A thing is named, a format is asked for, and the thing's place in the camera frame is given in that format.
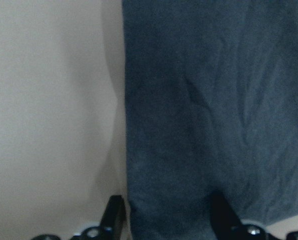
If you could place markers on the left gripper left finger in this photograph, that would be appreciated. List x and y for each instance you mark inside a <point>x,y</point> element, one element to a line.
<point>111,224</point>

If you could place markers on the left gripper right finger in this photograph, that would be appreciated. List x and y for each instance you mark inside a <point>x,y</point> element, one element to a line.
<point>227,225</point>

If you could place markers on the black t-shirt with logo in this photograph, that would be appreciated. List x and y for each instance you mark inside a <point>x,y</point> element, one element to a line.
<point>211,98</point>

